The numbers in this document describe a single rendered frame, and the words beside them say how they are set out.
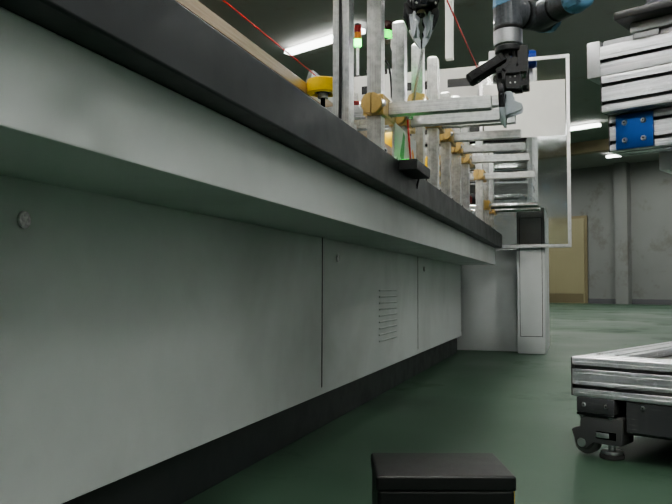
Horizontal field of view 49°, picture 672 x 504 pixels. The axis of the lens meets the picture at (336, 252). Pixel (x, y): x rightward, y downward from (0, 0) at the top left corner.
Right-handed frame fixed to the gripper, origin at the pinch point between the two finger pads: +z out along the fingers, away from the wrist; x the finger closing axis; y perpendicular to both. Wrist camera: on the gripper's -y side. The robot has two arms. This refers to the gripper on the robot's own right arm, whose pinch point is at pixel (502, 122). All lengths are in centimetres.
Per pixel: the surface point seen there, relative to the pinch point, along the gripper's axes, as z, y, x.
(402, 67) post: -16.0, -25.4, -5.5
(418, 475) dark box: 70, -5, -93
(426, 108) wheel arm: 0.9, -15.3, -26.4
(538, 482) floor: 82, 9, -44
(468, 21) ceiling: -252, -85, 618
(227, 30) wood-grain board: -7, -46, -70
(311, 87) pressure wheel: -6, -43, -28
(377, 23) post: -19.6, -25.9, -30.5
